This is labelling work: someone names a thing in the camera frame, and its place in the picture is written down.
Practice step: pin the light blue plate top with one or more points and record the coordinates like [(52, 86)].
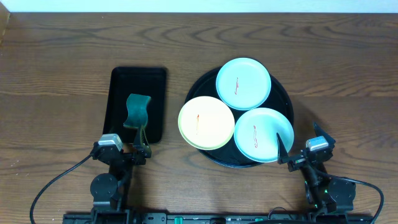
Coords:
[(243, 83)]

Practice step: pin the black rectangular tray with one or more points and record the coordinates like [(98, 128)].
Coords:
[(148, 81)]

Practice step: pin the green sponge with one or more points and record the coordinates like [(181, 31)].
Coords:
[(137, 115)]

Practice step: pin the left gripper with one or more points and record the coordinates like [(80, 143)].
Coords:
[(142, 153)]

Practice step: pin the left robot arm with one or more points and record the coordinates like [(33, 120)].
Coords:
[(110, 190)]

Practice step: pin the yellow plate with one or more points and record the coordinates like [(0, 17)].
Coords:
[(206, 123)]

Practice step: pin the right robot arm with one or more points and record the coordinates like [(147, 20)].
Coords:
[(331, 196)]

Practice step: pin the black round tray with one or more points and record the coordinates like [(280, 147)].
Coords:
[(229, 155)]

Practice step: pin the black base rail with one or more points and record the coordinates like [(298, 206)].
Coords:
[(163, 218)]

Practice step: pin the light blue plate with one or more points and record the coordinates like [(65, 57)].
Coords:
[(243, 83), (256, 134)]

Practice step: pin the light blue plate bottom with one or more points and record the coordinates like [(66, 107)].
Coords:
[(256, 134)]

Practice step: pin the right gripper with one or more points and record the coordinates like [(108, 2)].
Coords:
[(297, 162)]

